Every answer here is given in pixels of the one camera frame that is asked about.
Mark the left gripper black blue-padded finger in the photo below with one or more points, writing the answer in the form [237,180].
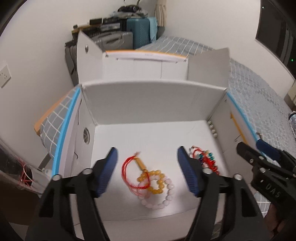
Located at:
[242,218]
[53,219]

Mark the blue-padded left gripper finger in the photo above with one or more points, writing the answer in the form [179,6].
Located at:
[267,149]

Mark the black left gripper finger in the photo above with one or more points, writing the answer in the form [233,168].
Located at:
[248,154]

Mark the white cardboard jewelry box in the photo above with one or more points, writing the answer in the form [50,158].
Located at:
[153,118]

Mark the person's right hand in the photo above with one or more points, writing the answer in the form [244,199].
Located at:
[274,221]

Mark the beige curtain right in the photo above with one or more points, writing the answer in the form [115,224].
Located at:
[290,98]

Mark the beige curtain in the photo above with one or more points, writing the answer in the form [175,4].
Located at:
[160,12]
[290,98]

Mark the dark window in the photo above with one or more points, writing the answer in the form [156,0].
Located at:
[276,31]

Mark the teal suitcase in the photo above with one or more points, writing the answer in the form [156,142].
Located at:
[144,30]

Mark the beige curtain left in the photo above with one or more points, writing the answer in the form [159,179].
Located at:
[160,12]

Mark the grey suitcase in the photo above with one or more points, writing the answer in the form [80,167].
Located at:
[117,40]

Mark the white wall socket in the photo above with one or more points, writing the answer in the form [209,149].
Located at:
[5,76]

